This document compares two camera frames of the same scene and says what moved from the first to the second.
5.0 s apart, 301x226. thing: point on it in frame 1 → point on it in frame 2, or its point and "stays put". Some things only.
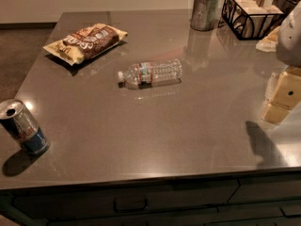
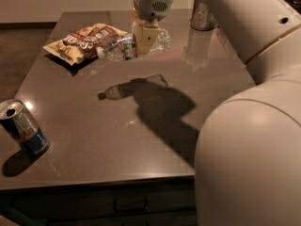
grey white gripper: (290, 40) → (152, 6)
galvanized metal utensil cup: (204, 13) stays put
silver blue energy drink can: (19, 121) stays put
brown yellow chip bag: (86, 42) stays put
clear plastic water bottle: (150, 73) → (125, 47)
